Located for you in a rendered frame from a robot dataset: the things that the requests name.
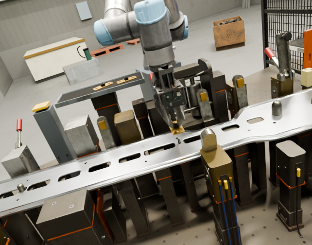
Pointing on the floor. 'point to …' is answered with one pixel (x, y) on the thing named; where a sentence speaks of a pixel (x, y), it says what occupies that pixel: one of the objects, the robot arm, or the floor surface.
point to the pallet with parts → (106, 50)
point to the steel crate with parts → (229, 33)
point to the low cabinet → (54, 58)
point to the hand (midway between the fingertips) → (175, 122)
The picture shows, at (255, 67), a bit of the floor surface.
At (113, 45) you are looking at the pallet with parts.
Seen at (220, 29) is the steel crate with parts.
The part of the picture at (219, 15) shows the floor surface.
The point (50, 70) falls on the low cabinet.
